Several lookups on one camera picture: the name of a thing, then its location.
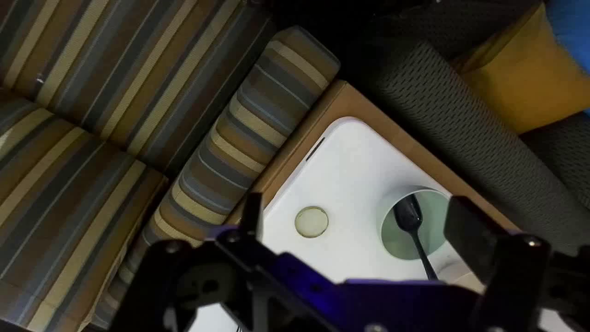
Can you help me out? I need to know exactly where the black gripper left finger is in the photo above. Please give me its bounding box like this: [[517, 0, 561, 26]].
[[214, 192, 292, 278]]

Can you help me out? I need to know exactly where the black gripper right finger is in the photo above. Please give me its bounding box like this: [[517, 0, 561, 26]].
[[443, 194, 554, 332]]

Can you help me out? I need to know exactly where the round clear jar lid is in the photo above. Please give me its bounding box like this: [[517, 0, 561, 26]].
[[294, 205, 332, 240]]

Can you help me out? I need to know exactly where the black plastic spoon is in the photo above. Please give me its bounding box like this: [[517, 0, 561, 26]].
[[393, 194, 441, 282]]

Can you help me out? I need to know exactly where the green bowl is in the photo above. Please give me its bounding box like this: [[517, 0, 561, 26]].
[[380, 186, 454, 264]]

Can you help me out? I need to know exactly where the white plastic board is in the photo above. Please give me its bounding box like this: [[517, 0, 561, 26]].
[[183, 114, 561, 332]]

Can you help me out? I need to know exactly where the dark grey armchair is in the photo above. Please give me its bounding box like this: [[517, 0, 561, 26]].
[[340, 0, 590, 256]]

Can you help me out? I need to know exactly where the white side table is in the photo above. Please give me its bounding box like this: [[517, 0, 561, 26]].
[[225, 77, 524, 236]]

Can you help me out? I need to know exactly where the yellow pillow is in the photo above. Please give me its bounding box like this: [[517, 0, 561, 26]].
[[452, 4, 590, 136]]

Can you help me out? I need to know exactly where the striped sofa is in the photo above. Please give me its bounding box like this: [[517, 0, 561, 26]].
[[0, 0, 343, 332]]

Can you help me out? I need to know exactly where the striped sofa back cushion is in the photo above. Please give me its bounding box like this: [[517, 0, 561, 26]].
[[0, 0, 277, 179]]

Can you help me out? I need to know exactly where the blue pillow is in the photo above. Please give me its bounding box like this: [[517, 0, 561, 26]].
[[543, 0, 590, 70]]

